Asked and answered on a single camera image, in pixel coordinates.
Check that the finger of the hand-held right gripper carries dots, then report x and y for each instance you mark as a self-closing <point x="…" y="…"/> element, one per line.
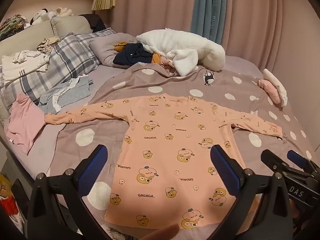
<point x="270" y="158"/>
<point x="296" y="158"/>

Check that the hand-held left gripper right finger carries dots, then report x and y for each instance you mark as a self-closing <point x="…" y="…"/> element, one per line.
<point x="220" y="158"/>

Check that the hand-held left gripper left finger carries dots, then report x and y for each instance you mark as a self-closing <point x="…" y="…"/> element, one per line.
<point x="98" y="156"/>

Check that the orange cartoon print shirt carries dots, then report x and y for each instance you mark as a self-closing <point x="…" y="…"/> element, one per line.
<point x="175" y="142"/>

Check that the person's left hand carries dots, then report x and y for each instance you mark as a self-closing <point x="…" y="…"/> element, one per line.
<point x="162" y="233"/>

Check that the mauve polka-dot blanket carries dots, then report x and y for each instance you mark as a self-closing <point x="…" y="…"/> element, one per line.
<point x="100" y="130"/>

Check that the pink folded garment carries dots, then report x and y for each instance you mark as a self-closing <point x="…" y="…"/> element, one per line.
<point x="270" y="90"/>

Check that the light blue garment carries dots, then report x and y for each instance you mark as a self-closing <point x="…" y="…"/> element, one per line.
<point x="72" y="92"/>

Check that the white folded garment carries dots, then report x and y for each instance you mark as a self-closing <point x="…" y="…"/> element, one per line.
<point x="276" y="83"/>

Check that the lilac bed sheet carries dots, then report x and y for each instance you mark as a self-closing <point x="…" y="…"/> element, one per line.
<point x="107" y="72"/>

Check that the red and yellow bag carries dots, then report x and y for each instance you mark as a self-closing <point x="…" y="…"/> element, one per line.
<point x="7" y="200"/>

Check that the navy garment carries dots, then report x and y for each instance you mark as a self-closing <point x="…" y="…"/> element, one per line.
<point x="132" y="53"/>

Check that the plaid pillow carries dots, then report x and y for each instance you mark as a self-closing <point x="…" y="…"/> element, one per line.
<point x="67" y="52"/>

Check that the grey pillow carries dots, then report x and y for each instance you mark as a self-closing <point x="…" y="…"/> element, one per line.
<point x="105" y="47"/>

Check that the peach cloth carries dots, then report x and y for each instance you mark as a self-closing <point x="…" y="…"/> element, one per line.
<point x="166" y="62"/>

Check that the mustard yellow garment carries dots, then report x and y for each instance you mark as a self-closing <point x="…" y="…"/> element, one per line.
<point x="156" y="58"/>

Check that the white folded shirt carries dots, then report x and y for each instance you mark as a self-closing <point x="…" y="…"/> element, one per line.
<point x="25" y="67"/>

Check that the white fluffy blanket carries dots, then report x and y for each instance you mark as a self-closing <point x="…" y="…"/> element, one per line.
<point x="185" y="47"/>

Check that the beige patterned garment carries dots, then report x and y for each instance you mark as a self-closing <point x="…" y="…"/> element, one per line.
<point x="47" y="43"/>

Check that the beige headboard cushion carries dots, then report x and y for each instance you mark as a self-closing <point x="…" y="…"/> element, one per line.
<point x="72" y="25"/>
<point x="25" y="37"/>

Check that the dark garment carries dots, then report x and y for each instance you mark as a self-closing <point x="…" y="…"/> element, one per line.
<point x="95" y="21"/>

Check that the pink curtain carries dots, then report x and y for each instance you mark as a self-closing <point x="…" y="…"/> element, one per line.
<point x="250" y="17"/>

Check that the cream plush toy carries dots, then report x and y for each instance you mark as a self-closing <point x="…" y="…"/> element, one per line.
<point x="61" y="12"/>

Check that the teal curtain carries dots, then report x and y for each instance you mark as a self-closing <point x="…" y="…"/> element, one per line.
<point x="210" y="10"/>

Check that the white and black plush toy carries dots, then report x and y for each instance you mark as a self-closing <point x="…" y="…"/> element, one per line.
<point x="40" y="16"/>

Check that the multicoloured knit cloth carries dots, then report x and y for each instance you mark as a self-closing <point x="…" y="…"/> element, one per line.
<point x="11" y="26"/>

